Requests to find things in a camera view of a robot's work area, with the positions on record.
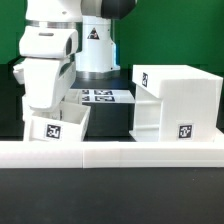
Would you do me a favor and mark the white drawer cabinet frame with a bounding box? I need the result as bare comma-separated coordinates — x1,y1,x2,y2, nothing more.
130,65,223,142

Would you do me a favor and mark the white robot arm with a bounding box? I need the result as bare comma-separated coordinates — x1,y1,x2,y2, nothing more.
14,0,137,111

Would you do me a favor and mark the white front drawer box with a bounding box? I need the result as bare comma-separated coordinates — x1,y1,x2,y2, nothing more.
23,102,91,142

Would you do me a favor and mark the white drawer box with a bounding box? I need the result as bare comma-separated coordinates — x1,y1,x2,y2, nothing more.
22,89,82,120
23,102,91,142

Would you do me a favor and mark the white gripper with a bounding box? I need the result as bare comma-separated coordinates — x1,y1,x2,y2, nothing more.
13,58,76,110

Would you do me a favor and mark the white L-shaped border wall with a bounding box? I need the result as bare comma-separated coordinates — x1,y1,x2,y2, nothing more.
0,132,224,168

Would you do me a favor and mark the white marker sheet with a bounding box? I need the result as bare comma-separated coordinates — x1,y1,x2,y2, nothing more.
82,89,135,104

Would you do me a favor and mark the white rear drawer box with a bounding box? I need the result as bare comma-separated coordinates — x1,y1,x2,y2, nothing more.
22,89,82,120

